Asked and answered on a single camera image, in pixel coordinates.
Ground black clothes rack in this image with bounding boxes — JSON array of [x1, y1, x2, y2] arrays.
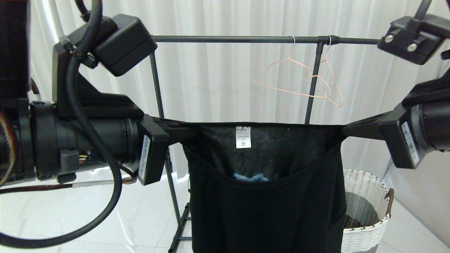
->
[[149, 34, 382, 253]]

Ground black T-shirt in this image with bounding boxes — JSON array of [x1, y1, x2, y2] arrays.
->
[[183, 121, 348, 253]]

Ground white laundry basket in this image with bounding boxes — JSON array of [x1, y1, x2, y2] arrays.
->
[[341, 169, 395, 253]]

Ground pink clothes hanger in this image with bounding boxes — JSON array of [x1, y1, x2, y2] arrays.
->
[[304, 36, 343, 108], [253, 37, 331, 100]]

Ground white curtain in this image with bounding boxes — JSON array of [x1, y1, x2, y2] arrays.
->
[[30, 0, 450, 180]]

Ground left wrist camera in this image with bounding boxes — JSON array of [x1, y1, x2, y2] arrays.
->
[[52, 14, 158, 119]]

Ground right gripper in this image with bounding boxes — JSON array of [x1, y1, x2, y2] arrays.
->
[[380, 101, 450, 169]]

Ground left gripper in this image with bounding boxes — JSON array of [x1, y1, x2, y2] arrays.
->
[[0, 99, 169, 186]]

